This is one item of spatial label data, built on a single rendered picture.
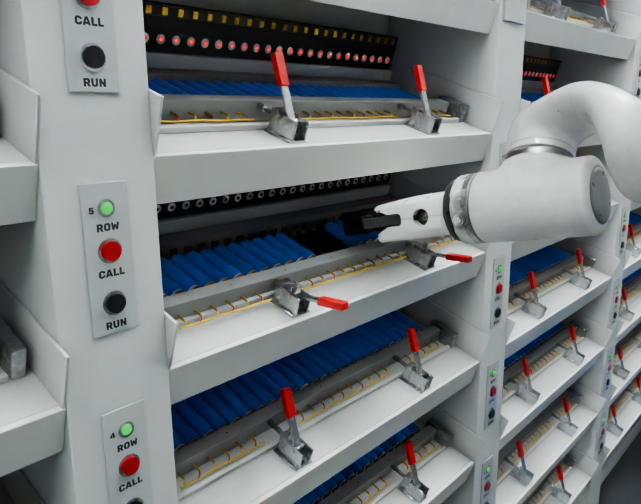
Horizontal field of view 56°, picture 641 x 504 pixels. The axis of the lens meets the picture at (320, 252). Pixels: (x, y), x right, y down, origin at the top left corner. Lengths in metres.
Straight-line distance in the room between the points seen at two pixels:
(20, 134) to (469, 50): 0.71
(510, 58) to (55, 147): 0.74
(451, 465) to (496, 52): 0.68
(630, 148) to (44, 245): 0.48
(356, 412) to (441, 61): 0.56
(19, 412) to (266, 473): 0.32
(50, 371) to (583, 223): 0.51
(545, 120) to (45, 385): 0.55
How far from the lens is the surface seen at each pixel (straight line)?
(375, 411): 0.87
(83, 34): 0.50
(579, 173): 0.66
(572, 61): 1.70
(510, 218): 0.69
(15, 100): 0.49
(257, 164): 0.60
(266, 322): 0.65
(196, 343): 0.60
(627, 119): 0.60
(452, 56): 1.03
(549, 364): 1.53
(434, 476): 1.09
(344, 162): 0.70
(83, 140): 0.49
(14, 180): 0.48
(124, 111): 0.51
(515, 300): 1.34
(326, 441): 0.80
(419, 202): 0.74
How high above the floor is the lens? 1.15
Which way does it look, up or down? 13 degrees down
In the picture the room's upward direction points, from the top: 1 degrees counter-clockwise
